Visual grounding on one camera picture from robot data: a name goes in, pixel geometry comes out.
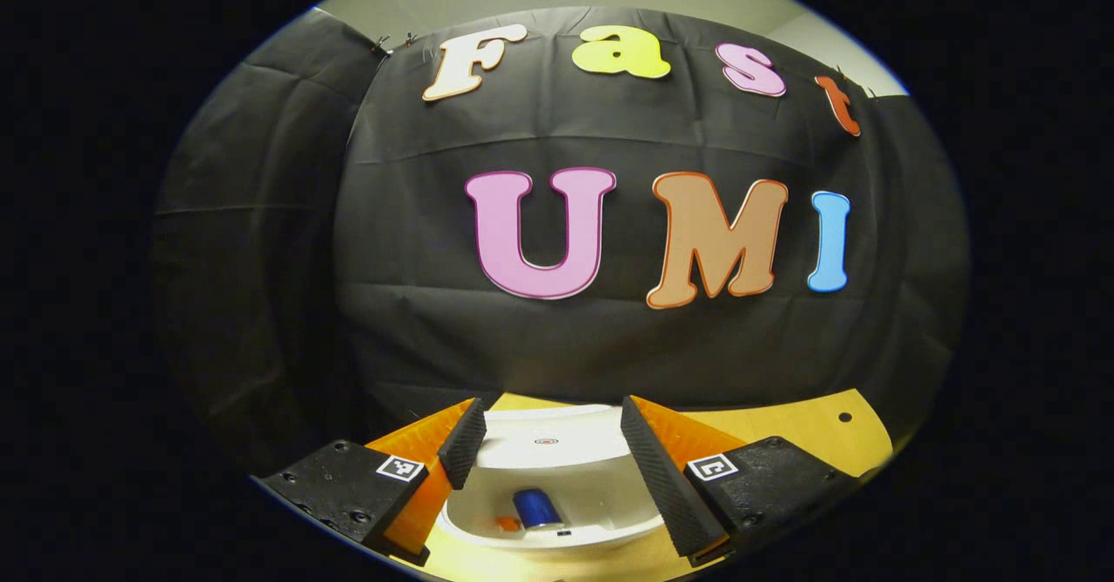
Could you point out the white desktop garbage bin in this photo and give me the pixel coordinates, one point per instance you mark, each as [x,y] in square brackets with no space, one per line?
[566,469]

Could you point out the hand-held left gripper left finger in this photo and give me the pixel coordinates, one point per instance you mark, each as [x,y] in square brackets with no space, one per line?
[466,443]

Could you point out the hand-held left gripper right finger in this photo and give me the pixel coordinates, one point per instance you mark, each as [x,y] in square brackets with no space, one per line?
[661,486]

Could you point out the orange paper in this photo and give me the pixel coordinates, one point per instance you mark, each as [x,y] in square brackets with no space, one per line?
[507,524]

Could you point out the black backdrop cloth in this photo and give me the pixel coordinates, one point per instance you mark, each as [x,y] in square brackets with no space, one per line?
[418,260]

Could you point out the blue pop can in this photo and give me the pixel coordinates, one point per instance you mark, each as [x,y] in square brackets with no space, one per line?
[536,508]

